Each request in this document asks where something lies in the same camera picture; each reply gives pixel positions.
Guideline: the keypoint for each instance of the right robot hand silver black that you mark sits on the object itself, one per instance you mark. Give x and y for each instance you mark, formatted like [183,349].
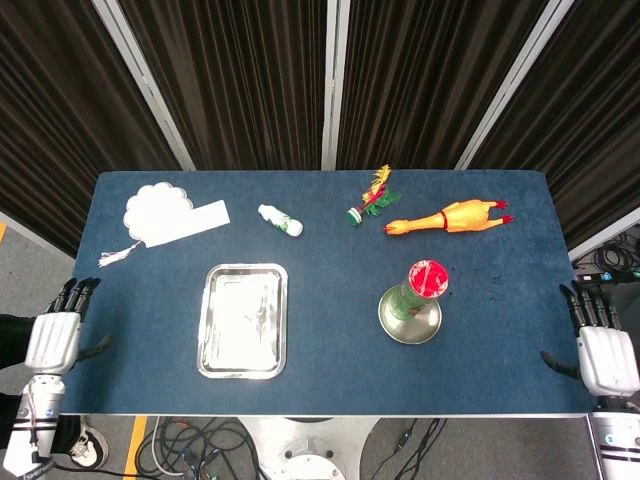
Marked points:
[607,357]

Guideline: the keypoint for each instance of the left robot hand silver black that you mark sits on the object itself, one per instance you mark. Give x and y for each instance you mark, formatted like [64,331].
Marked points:
[52,342]

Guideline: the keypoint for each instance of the red-lidded green can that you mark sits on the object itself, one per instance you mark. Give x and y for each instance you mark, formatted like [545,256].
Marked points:
[427,280]

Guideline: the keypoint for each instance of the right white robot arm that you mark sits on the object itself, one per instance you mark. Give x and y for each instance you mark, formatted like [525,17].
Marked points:
[617,440]

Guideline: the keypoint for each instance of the black clothing of person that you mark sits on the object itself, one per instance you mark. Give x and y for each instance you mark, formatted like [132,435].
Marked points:
[12,340]

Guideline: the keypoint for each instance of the person in gray clothing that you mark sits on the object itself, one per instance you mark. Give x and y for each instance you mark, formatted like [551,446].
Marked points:
[629,307]

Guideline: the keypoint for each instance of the black power strip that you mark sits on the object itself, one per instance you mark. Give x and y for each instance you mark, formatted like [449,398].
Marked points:
[607,276]

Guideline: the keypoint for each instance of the white tassel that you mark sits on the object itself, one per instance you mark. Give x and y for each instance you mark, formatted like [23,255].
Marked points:
[115,257]

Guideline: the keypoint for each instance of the white black sneaker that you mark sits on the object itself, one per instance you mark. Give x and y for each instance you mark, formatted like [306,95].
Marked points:
[90,445]

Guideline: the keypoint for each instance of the rectangular steel tray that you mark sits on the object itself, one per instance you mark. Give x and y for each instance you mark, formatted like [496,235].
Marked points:
[215,360]

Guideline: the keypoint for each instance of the white scalloped plate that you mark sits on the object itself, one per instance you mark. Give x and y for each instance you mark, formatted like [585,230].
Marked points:
[155,207]

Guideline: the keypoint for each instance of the round steel plate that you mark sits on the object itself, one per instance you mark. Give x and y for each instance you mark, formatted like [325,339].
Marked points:
[420,333]

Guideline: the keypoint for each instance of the white paper strip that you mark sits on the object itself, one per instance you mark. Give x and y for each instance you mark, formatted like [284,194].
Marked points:
[200,222]

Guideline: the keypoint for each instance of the yellow rubber chicken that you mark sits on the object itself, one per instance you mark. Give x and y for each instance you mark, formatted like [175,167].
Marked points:
[460,217]

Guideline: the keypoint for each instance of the dark brown pleated curtain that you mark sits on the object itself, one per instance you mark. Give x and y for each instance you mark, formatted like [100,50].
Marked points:
[60,125]
[590,125]
[425,85]
[235,85]

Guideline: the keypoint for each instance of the white bottle green label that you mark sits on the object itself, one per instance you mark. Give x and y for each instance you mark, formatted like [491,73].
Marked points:
[280,220]

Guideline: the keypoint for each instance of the blue table cloth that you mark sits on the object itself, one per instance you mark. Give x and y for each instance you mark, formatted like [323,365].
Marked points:
[340,360]

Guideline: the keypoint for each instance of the colourful feather shuttlecock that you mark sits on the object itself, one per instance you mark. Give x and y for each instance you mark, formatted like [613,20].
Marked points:
[372,200]

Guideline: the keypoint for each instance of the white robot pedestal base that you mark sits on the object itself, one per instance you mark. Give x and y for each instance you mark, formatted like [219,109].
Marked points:
[310,450]

